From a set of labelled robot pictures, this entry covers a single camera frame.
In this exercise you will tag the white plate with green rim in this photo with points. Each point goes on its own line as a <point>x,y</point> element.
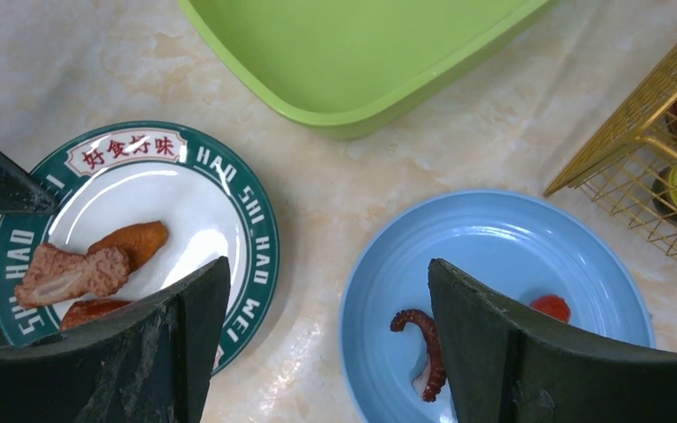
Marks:
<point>132,173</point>

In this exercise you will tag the blue plate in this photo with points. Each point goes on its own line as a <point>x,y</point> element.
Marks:
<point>519,246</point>

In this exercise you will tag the green plastic basin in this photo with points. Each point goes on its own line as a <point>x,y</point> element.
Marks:
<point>347,68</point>

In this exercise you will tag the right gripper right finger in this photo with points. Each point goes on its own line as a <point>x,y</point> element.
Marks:
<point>507,362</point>

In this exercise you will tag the red sausage piece on plate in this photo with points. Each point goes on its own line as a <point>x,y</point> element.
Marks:
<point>139,242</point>

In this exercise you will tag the dark curled sausage strip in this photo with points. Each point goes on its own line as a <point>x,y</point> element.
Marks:
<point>433,377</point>

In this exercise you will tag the brown meat piece left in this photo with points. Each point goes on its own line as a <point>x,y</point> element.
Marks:
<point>55,275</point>

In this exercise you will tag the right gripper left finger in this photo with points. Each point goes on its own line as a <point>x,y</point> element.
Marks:
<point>150,361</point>

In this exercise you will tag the gold wire rack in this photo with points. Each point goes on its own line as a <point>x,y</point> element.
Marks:
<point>620,162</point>

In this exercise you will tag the red sausage on blue plate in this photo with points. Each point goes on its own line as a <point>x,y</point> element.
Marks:
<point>552,305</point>

